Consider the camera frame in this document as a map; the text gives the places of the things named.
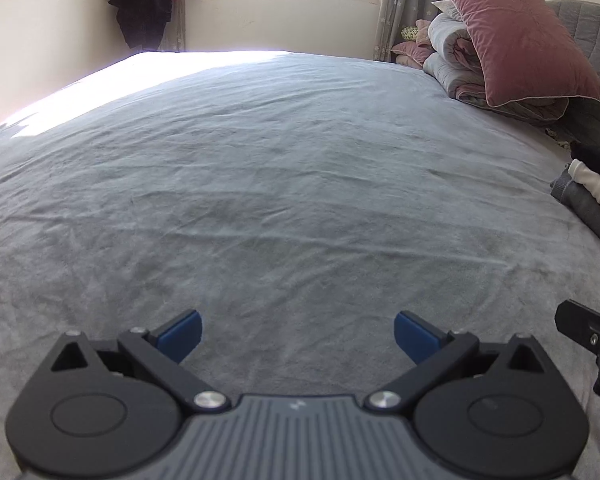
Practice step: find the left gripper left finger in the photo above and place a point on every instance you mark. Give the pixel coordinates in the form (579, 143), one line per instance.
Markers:
(157, 355)

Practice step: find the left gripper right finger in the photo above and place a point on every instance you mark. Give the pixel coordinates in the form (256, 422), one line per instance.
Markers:
(437, 357)

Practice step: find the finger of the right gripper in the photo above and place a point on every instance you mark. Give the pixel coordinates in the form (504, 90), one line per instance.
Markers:
(579, 323)

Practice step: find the folded grey sweater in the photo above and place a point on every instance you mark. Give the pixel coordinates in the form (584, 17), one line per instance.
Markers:
(577, 198)

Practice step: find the folded white garment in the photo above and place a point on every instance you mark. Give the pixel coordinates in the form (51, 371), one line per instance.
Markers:
(586, 177)

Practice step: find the grey bed sheet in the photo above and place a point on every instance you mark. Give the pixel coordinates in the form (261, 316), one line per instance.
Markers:
(298, 202)

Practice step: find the pink velvet pillow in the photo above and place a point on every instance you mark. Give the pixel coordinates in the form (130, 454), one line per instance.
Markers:
(526, 52)

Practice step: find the folded grey pink duvet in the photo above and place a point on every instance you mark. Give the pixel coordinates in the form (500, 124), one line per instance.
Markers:
(454, 64)

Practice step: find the small pink cushion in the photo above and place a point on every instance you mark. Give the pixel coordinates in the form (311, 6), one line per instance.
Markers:
(415, 47)

